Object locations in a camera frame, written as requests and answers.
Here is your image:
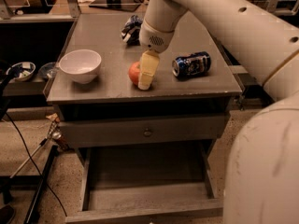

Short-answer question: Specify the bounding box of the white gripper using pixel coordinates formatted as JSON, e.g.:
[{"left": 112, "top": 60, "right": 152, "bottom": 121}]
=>
[{"left": 137, "top": 20, "right": 174, "bottom": 91}]

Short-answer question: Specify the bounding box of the red apple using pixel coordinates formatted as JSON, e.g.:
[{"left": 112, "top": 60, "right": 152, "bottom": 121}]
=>
[{"left": 128, "top": 62, "right": 140, "bottom": 86}]

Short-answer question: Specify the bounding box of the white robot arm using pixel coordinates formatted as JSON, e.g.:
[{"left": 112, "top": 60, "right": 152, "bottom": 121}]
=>
[{"left": 138, "top": 0, "right": 299, "bottom": 224}]

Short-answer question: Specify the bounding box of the closed top drawer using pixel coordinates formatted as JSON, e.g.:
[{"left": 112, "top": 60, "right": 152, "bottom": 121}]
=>
[{"left": 60, "top": 113, "right": 229, "bottom": 148}]

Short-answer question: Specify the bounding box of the grey wooden drawer cabinet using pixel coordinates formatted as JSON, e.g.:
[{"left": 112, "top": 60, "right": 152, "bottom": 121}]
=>
[{"left": 43, "top": 10, "right": 244, "bottom": 224}]

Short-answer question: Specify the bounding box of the open middle drawer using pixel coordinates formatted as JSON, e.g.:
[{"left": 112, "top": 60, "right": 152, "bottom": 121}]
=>
[{"left": 65, "top": 141, "right": 223, "bottom": 224}]

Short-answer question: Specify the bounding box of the crumpled blue chip bag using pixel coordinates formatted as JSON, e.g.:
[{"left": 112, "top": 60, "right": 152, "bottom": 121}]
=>
[{"left": 121, "top": 15, "right": 143, "bottom": 45}]

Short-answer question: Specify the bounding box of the blue soda can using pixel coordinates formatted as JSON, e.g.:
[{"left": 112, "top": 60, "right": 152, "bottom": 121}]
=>
[{"left": 172, "top": 51, "right": 211, "bottom": 77}]

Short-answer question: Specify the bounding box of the white ceramic bowl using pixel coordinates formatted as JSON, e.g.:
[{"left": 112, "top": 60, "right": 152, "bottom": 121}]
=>
[{"left": 59, "top": 49, "right": 102, "bottom": 84}]

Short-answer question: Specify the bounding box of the black monitor stand base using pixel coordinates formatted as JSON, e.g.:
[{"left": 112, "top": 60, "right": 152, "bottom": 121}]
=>
[{"left": 89, "top": 0, "right": 141, "bottom": 12}]

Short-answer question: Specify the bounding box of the dark small bowl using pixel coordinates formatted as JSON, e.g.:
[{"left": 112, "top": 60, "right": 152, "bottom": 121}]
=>
[{"left": 38, "top": 62, "right": 58, "bottom": 80}]

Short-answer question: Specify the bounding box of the small bowl with items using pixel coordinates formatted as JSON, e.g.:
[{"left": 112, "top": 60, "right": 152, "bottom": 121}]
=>
[{"left": 7, "top": 62, "right": 36, "bottom": 82}]

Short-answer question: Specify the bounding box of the black floor stand leg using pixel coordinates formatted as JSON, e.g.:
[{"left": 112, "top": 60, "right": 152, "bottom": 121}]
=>
[{"left": 23, "top": 146, "right": 58, "bottom": 224}]

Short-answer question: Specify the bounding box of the black cable on floor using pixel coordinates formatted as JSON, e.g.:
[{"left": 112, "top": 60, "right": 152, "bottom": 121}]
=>
[{"left": 0, "top": 107, "right": 68, "bottom": 217}]

